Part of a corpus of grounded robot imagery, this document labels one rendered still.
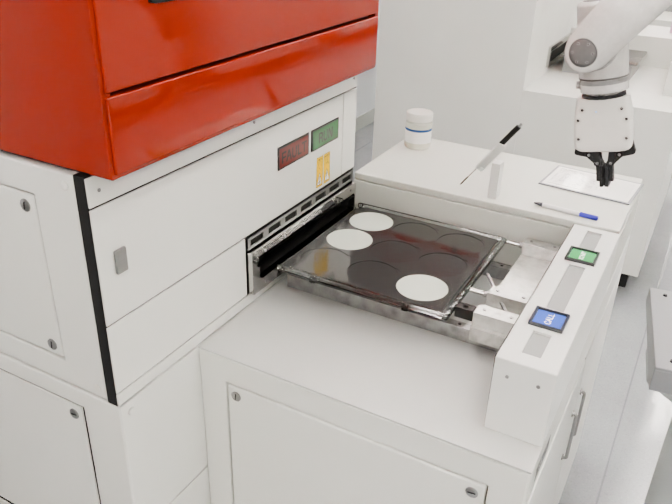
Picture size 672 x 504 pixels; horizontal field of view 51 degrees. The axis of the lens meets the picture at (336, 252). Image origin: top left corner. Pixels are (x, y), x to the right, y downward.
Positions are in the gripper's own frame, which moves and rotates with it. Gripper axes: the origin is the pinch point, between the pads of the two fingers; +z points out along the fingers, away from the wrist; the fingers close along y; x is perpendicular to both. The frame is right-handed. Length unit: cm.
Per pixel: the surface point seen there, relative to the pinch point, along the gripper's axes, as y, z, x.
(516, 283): -16.0, 20.6, -7.4
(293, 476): -47, 43, -51
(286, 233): -59, 6, -22
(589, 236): -4.3, 15.3, 6.2
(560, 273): -5.6, 14.6, -13.7
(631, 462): -4, 113, 58
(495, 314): -14.5, 18.1, -25.4
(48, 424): -84, 25, -71
